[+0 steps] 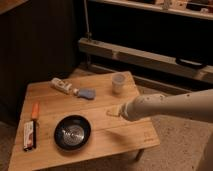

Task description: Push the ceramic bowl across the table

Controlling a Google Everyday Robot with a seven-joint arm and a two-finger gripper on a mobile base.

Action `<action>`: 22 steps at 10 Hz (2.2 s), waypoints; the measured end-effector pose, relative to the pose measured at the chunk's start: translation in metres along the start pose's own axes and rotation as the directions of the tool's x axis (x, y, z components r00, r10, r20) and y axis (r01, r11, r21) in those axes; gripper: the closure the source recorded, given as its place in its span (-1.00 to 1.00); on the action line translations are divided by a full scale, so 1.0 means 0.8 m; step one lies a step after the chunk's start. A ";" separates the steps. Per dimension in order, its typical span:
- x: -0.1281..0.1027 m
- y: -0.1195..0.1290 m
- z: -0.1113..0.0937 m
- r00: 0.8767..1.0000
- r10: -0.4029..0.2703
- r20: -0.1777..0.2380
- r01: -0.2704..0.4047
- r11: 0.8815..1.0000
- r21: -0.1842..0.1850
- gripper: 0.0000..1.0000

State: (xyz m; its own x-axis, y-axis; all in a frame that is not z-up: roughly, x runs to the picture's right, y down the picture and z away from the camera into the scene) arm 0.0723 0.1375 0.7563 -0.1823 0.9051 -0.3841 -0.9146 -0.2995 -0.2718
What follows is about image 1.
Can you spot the black ceramic bowl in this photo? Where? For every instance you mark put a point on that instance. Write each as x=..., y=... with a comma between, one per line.
x=72, y=132

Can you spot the tan gripper finger tip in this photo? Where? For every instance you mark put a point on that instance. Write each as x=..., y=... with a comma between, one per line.
x=114, y=111

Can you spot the white tube bottle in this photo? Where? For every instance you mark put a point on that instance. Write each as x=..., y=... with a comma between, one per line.
x=63, y=86

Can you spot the wooden table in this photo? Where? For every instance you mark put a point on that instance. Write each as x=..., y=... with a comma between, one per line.
x=109, y=135

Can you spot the metal pole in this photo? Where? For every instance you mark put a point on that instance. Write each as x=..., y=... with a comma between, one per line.
x=88, y=33

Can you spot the upper shelf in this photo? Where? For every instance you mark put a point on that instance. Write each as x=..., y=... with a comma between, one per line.
x=156, y=8

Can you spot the blue sponge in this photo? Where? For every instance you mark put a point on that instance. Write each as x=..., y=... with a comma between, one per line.
x=87, y=94

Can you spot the translucent plastic cup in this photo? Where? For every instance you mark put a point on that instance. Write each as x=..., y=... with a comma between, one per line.
x=118, y=81

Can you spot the orange handled knife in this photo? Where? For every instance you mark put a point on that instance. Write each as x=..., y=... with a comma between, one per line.
x=35, y=113

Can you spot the black case handle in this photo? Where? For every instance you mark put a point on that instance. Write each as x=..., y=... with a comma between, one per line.
x=189, y=65

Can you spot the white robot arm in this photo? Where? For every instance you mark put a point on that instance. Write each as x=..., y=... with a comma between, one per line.
x=194, y=105

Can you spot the white tapered gripper body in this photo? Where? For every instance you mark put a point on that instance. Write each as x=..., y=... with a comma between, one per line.
x=127, y=111

